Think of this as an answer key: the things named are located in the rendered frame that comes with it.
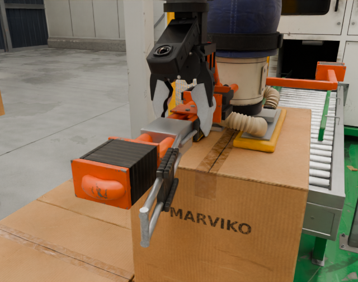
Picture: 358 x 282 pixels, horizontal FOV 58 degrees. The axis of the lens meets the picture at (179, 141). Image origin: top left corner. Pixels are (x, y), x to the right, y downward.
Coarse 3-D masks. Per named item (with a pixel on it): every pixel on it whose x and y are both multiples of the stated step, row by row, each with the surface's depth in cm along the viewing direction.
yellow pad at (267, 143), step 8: (280, 112) 101; (280, 120) 94; (272, 128) 86; (280, 128) 88; (240, 136) 81; (248, 136) 80; (264, 136) 80; (272, 136) 82; (240, 144) 79; (248, 144) 78; (256, 144) 77; (264, 144) 77; (272, 144) 76
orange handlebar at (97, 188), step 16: (272, 80) 90; (288, 80) 89; (304, 80) 87; (336, 80) 88; (176, 112) 58; (192, 112) 57; (192, 128) 53; (160, 144) 44; (160, 160) 42; (96, 192) 34; (112, 192) 34
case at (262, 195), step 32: (224, 128) 94; (288, 128) 94; (192, 160) 73; (224, 160) 73; (256, 160) 73; (288, 160) 73; (192, 192) 71; (224, 192) 68; (256, 192) 66; (288, 192) 63; (160, 224) 78; (192, 224) 74; (224, 224) 71; (256, 224) 68; (288, 224) 65; (160, 256) 82; (192, 256) 78; (224, 256) 74; (256, 256) 71; (288, 256) 68
